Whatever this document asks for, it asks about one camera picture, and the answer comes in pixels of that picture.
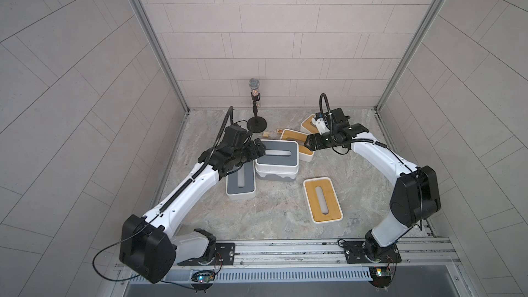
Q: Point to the grey lid tissue box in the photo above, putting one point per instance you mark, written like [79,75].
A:
[283,153]
[241,185]

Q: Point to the wooden lid tissue box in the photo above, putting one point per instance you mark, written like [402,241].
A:
[307,126]
[300,138]
[322,202]

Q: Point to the black microphone stand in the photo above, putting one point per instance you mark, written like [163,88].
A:
[256,124]

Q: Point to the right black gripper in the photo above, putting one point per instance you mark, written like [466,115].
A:
[319,144]

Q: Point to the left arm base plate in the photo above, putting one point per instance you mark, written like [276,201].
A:
[215,254]

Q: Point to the left circuit board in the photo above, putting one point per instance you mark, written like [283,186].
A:
[202,281]

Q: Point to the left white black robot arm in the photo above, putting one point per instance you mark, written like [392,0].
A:
[147,246]

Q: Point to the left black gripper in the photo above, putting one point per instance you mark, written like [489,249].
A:
[253,154]

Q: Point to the aluminium mounting rail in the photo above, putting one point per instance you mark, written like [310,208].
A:
[326,253]

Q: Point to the circuit board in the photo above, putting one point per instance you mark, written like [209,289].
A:
[381,277]
[202,281]

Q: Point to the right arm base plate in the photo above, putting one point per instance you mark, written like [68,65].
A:
[350,251]

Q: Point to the right circuit board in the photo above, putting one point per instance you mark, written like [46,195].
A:
[381,277]

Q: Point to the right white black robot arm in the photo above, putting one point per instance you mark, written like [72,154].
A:
[415,189]

